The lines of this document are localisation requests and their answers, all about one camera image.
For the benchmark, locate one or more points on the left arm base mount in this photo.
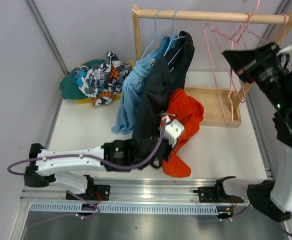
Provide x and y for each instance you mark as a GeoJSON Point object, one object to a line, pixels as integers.
{"type": "Point", "coordinates": [100, 192]}

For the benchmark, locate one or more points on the dark green shorts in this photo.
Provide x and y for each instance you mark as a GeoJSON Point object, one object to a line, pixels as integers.
{"type": "Point", "coordinates": [85, 81]}

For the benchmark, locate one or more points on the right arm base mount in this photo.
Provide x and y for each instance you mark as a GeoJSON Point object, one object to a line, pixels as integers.
{"type": "Point", "coordinates": [215, 194]}

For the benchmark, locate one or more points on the aluminium rail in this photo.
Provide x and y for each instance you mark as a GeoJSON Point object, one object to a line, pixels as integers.
{"type": "Point", "coordinates": [131, 191]}

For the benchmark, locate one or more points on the slotted cable duct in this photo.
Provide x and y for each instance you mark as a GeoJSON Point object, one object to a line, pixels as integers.
{"type": "Point", "coordinates": [112, 208]}

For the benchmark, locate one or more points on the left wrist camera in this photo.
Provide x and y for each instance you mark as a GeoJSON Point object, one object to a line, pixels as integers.
{"type": "Point", "coordinates": [173, 129]}

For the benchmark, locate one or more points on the blue hanger navy shorts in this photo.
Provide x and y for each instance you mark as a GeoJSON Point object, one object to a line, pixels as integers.
{"type": "Point", "coordinates": [173, 36]}

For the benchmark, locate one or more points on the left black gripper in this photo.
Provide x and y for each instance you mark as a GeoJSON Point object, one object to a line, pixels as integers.
{"type": "Point", "coordinates": [168, 147]}

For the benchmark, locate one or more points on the dark navy shorts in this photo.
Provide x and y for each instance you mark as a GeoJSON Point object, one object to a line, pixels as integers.
{"type": "Point", "coordinates": [167, 75]}

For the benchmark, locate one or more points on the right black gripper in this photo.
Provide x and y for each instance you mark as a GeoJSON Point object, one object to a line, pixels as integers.
{"type": "Point", "coordinates": [253, 58]}

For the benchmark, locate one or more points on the patterned colourful shorts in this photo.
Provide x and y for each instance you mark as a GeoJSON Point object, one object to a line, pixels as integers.
{"type": "Point", "coordinates": [103, 80]}

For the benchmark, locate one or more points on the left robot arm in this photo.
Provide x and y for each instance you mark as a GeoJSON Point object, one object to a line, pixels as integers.
{"type": "Point", "coordinates": [56, 168]}

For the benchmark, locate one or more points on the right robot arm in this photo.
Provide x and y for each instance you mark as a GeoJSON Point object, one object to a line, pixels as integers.
{"type": "Point", "coordinates": [274, 198]}

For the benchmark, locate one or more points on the blue hanger light shorts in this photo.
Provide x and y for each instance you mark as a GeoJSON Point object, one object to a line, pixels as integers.
{"type": "Point", "coordinates": [155, 34]}

